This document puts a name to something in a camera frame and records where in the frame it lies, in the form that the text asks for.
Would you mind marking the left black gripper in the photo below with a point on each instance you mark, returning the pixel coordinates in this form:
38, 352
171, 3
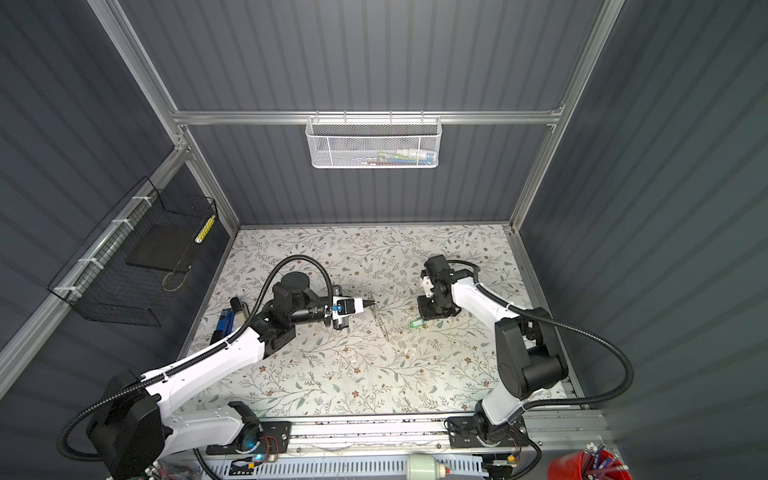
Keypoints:
341, 326

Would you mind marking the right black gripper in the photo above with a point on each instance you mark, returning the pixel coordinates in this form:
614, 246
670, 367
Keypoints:
425, 311

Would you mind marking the metal perforated ring disc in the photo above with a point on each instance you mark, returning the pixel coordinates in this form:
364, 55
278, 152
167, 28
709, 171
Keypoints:
380, 323

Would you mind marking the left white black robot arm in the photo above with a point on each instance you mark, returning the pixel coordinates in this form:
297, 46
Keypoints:
137, 420

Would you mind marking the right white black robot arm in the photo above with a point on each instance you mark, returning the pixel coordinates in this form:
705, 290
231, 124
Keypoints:
529, 354

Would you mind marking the blue black tool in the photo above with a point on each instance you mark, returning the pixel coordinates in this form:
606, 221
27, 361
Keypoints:
231, 320

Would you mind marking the white cylinder canister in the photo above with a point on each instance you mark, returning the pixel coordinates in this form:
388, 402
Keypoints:
425, 467

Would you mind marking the yellow marker in basket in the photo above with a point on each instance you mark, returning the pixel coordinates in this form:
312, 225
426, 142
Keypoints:
205, 229

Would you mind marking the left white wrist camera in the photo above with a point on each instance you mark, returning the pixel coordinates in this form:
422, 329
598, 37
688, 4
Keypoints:
348, 304

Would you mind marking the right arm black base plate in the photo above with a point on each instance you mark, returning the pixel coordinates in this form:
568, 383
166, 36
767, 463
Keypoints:
464, 433

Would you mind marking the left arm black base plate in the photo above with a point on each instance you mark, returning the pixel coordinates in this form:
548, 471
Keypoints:
272, 437

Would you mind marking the white mesh wall basket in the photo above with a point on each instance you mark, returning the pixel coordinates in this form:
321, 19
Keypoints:
374, 141

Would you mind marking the white slotted cable duct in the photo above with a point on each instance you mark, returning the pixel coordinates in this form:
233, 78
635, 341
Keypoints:
341, 467

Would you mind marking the black wire wall basket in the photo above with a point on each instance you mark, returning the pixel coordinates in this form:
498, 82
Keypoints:
136, 269

